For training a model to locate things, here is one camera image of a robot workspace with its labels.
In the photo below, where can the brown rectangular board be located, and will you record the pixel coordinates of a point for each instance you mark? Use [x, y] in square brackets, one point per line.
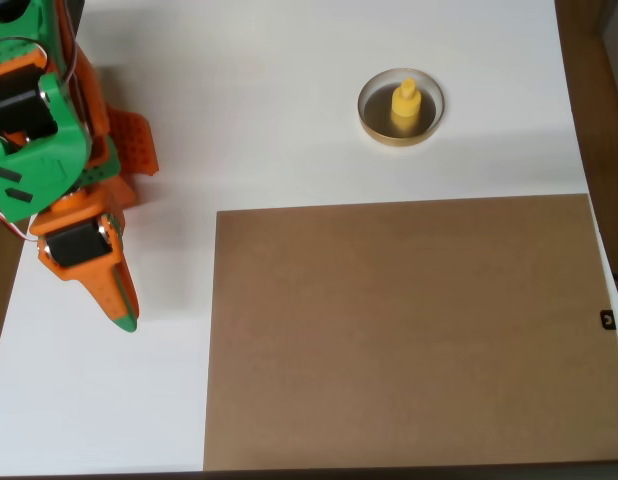
[409, 330]

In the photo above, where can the orange robot base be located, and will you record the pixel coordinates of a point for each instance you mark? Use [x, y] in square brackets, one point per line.
[134, 140]

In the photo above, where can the small yellow plastic piece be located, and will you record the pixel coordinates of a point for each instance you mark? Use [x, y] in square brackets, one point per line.
[405, 102]

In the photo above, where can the orange gripper black servo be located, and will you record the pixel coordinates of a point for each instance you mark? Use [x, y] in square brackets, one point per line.
[76, 246]

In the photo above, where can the round shallow metal dish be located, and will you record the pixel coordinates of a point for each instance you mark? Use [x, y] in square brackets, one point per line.
[429, 120]

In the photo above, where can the orange green robot arm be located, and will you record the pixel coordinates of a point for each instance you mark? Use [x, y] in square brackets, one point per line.
[34, 165]

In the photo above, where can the small black clip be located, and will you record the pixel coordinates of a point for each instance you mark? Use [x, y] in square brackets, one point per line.
[608, 320]

